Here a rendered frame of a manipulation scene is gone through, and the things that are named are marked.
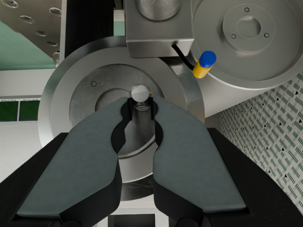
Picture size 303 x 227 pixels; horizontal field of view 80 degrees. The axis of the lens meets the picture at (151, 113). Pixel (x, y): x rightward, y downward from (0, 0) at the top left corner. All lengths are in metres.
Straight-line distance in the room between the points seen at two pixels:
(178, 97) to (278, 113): 0.14
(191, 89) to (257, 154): 0.17
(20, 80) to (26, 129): 3.09
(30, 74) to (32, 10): 3.18
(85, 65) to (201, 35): 0.11
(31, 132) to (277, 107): 0.54
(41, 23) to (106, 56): 0.32
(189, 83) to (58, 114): 0.12
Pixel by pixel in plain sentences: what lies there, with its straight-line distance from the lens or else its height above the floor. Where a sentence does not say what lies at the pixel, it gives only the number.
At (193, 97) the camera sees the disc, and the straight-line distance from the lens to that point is 0.17.
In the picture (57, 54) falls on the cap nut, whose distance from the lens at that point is 0.58.
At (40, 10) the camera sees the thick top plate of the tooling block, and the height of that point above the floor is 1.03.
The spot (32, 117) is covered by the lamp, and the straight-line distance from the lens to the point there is 0.58.
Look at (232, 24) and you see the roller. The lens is 0.20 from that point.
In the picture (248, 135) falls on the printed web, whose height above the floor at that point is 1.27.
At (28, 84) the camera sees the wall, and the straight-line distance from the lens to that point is 3.57.
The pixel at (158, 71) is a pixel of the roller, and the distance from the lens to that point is 0.16.
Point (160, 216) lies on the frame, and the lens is 0.52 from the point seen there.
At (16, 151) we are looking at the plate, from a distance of 0.60.
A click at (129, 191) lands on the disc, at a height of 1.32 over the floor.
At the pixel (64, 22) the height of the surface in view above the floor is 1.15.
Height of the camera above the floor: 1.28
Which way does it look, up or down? 9 degrees down
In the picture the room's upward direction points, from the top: 178 degrees clockwise
